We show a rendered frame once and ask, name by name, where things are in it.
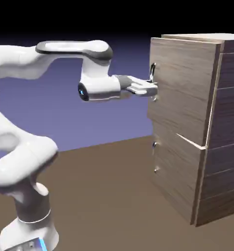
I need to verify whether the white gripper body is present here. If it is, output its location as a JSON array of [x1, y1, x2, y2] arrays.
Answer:
[[125, 75, 158, 98]]

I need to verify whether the long curved metal door handle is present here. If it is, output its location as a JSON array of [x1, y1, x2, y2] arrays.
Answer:
[[147, 62, 159, 102]]

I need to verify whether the large wooden cabinet door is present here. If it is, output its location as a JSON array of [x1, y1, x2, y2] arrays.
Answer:
[[147, 37, 222, 147]]

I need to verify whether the small wooden cabinet door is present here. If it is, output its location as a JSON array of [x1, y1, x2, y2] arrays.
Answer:
[[150, 120, 207, 226]]

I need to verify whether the wooden cabinet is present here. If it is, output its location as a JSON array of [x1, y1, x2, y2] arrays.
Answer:
[[147, 33, 234, 227]]

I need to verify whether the short curved metal door handle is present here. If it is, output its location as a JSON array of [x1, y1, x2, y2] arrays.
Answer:
[[152, 141, 160, 174]]

